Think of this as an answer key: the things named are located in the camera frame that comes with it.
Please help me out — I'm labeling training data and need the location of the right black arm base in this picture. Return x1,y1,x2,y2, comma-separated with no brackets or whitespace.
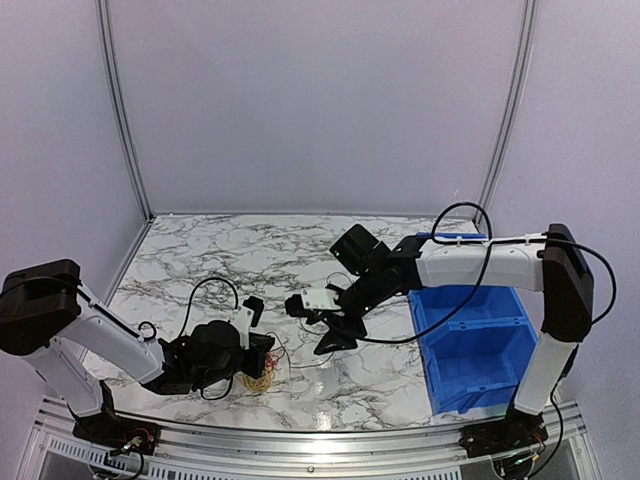
459,406,548,458

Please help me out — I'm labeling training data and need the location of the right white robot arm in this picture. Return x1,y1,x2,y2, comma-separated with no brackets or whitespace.
285,224,593,448

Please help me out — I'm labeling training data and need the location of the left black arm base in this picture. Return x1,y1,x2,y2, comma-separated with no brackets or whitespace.
71,394,160,455

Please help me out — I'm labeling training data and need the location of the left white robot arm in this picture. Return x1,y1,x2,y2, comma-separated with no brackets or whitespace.
1,259,275,445

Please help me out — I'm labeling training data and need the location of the far blue storage bin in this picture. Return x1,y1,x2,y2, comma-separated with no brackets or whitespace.
413,232,487,244

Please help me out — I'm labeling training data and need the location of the blue storage bin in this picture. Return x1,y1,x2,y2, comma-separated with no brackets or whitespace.
420,320,537,414
408,286,532,346
413,232,487,244

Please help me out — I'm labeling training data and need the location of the middle blue storage bin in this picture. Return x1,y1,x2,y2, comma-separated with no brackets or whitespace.
408,286,532,346

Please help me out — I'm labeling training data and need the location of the near blue storage bin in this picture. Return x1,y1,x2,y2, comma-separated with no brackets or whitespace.
420,320,537,414

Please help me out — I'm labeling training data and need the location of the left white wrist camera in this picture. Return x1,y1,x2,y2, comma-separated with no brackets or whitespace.
230,296,265,349

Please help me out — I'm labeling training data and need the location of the right aluminium corner post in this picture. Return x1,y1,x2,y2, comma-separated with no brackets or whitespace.
479,0,538,212

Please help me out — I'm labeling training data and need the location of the aluminium corner post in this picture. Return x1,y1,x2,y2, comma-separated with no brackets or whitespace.
479,0,538,212
96,0,155,223

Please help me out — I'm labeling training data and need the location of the aluminium front frame rail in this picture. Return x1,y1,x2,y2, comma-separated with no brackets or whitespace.
18,397,603,479

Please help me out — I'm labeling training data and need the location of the left aluminium corner post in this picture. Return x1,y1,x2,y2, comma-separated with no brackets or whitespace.
96,0,155,223

